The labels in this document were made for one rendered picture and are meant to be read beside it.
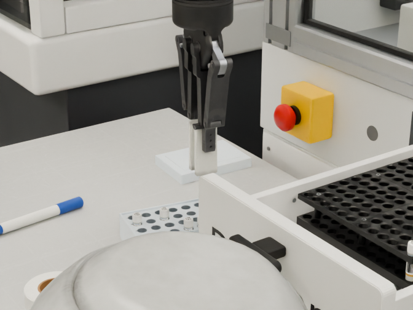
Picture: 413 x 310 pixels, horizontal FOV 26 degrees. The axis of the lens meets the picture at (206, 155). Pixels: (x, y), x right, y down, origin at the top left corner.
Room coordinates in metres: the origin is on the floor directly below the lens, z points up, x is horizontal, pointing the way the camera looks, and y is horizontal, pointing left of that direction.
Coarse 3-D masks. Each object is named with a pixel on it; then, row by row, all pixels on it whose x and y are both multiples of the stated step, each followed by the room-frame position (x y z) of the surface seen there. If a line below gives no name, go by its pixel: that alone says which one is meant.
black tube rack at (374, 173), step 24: (384, 168) 0.98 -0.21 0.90; (408, 168) 0.99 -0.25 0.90; (336, 192) 0.91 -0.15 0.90; (360, 192) 0.92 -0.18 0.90; (384, 192) 0.92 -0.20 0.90; (408, 192) 0.91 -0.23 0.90; (312, 216) 0.91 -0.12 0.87; (360, 216) 0.86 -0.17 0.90; (384, 216) 0.86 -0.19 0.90; (408, 216) 0.86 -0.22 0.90; (336, 240) 0.85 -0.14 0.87; (360, 240) 0.84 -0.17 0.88; (408, 240) 0.80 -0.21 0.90; (384, 264) 0.80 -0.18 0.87
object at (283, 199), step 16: (368, 160) 1.02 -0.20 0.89; (384, 160) 1.02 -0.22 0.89; (400, 160) 1.04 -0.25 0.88; (320, 176) 0.97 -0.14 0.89; (336, 176) 0.98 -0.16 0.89; (272, 192) 0.93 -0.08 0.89; (288, 192) 0.94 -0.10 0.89; (272, 208) 0.92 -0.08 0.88; (288, 208) 0.94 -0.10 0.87; (304, 208) 0.95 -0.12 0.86; (400, 288) 0.81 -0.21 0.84; (400, 304) 0.70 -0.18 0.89
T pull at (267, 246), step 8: (240, 240) 0.78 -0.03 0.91; (248, 240) 0.78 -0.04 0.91; (264, 240) 0.78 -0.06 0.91; (272, 240) 0.78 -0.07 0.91; (256, 248) 0.76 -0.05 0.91; (264, 248) 0.77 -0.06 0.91; (272, 248) 0.77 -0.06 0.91; (280, 248) 0.77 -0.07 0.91; (264, 256) 0.75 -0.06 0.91; (272, 256) 0.76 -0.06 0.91; (280, 256) 0.77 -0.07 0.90; (280, 264) 0.74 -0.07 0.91
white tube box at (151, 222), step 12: (168, 204) 1.08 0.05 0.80; (180, 204) 1.09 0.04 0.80; (192, 204) 1.09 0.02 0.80; (120, 216) 1.05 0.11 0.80; (144, 216) 1.07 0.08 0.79; (156, 216) 1.06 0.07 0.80; (180, 216) 1.06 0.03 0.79; (192, 216) 1.06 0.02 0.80; (120, 228) 1.05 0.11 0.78; (132, 228) 1.02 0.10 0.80; (144, 228) 1.02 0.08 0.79; (156, 228) 1.03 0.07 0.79; (168, 228) 1.02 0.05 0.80; (180, 228) 1.02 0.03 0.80
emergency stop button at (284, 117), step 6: (276, 108) 1.21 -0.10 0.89; (282, 108) 1.20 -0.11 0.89; (288, 108) 1.20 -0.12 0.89; (276, 114) 1.21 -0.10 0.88; (282, 114) 1.20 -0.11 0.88; (288, 114) 1.19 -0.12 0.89; (294, 114) 1.20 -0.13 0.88; (276, 120) 1.21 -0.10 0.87; (282, 120) 1.20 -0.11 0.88; (288, 120) 1.19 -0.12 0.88; (294, 120) 1.19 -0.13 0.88; (282, 126) 1.20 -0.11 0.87; (288, 126) 1.19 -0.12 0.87
